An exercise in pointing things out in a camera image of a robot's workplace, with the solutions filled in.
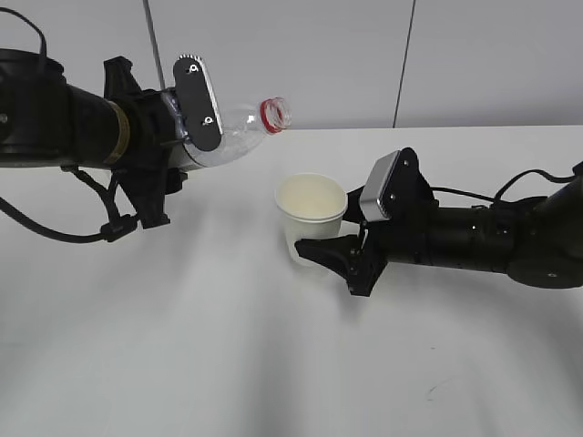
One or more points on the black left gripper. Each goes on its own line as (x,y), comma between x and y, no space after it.
(144,171)

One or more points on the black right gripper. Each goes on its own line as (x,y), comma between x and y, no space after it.
(360,260)

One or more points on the white paper cup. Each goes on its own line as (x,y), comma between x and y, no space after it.
(312,207)

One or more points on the clear plastic water bottle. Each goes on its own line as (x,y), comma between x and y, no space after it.
(244,127)

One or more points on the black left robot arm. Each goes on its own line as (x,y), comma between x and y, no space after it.
(46,122)

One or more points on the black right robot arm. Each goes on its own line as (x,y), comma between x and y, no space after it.
(535,241)

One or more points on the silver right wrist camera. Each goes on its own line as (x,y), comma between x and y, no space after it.
(371,200)

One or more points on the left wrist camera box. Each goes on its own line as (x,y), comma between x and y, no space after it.
(197,102)

